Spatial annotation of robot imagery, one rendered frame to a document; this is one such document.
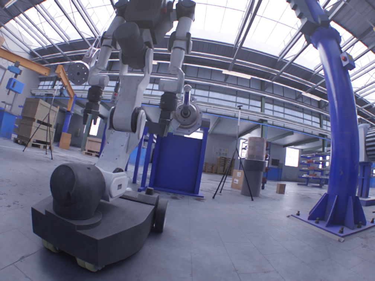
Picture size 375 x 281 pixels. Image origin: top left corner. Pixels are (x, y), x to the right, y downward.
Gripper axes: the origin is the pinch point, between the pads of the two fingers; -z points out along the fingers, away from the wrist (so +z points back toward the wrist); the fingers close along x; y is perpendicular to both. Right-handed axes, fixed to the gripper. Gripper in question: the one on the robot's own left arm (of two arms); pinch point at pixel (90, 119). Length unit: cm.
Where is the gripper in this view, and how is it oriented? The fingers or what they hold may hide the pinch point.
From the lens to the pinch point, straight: 100.3
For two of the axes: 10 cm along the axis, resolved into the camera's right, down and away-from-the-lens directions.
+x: 0.1, -0.6, 10.0
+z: 1.6, -9.9, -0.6
